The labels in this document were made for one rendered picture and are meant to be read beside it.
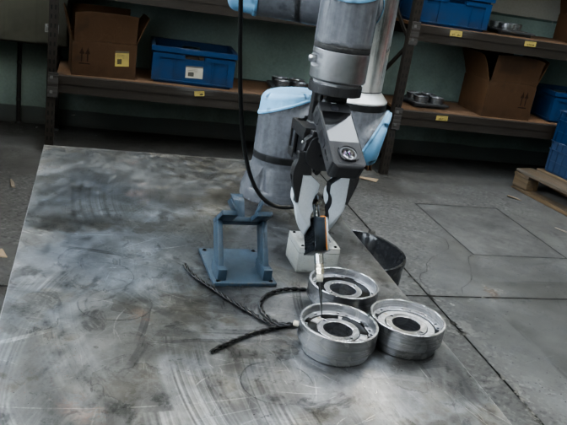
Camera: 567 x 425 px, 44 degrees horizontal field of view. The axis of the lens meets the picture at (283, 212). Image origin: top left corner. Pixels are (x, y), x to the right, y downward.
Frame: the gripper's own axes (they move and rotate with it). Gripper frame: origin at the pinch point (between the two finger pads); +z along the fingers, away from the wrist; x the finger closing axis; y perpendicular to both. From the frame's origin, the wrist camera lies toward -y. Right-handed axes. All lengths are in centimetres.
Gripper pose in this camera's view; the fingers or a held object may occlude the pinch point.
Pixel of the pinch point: (315, 228)
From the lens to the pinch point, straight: 98.4
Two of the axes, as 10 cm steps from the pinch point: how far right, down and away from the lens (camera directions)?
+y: -2.8, -3.7, 8.9
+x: -9.5, -0.4, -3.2
